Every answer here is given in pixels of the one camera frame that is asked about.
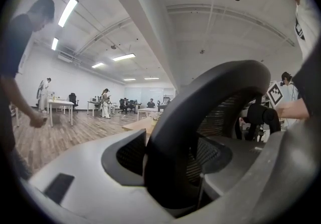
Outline person's white shirt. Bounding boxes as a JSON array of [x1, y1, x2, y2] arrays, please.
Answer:
[[294, 0, 317, 60]]

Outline person's right forearm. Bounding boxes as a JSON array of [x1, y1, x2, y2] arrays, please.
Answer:
[[275, 97, 311, 120]]

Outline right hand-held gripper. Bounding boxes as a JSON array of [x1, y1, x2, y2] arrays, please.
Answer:
[[266, 80, 284, 106]]

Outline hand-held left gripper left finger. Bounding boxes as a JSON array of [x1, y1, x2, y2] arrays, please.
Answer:
[[27, 128, 177, 224]]

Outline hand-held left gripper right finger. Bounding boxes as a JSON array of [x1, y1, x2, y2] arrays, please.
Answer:
[[175, 119, 319, 224]]

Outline wooden desk white legs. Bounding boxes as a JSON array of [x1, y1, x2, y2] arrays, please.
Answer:
[[122, 117, 161, 134]]

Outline black mesh office chair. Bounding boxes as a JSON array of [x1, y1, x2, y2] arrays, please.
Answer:
[[144, 59, 282, 218]]

